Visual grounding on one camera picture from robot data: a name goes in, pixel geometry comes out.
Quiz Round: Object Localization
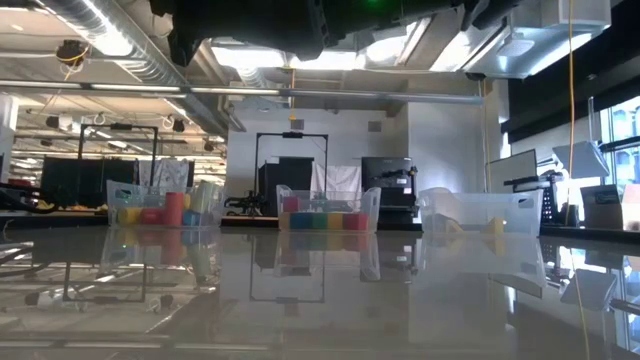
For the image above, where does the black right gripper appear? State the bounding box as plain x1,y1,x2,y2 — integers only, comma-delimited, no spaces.
149,0,329,67

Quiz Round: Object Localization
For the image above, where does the light green cylinder block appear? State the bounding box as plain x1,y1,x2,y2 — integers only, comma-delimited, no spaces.
192,180,217,214

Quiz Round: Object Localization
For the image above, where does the ceiling light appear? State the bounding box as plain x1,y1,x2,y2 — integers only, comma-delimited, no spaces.
209,45,366,72

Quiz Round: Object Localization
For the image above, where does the grey horizontal pipe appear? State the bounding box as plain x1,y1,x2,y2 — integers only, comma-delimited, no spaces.
0,79,484,105

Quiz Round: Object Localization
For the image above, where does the patterned cloth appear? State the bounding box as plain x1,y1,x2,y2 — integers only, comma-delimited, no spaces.
137,158,190,189

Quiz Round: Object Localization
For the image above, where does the white cloth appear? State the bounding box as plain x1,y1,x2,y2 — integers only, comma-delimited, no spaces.
312,164,362,201

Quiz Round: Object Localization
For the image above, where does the black equipment cabinet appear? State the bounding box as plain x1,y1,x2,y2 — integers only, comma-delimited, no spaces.
360,156,419,225

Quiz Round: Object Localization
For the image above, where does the clear plastic bin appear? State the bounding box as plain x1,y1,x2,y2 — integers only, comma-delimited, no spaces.
105,179,226,230
277,185,382,234
418,188,545,237

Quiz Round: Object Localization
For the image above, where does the black monitor panel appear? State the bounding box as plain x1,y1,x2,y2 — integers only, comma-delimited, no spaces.
39,155,139,208

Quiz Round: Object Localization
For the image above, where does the white ceiling disc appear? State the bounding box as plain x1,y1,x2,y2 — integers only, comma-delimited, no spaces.
496,35,537,59

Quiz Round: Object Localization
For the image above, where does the grey monitor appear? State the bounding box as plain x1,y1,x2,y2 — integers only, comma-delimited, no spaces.
487,148,539,194

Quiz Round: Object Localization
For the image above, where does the black monitor stand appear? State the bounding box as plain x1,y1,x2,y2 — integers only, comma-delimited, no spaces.
503,169,569,227

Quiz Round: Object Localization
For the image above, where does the white angled panel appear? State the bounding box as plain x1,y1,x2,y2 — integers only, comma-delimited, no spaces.
552,141,611,180

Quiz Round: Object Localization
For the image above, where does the cardboard box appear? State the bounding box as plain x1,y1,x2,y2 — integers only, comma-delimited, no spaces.
579,184,624,231

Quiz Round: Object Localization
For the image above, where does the black metal frame stand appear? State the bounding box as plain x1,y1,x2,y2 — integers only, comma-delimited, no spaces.
77,122,159,174
254,130,330,201

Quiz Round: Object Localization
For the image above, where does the black yellow cable reel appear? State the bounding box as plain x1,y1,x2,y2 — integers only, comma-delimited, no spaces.
55,38,92,67

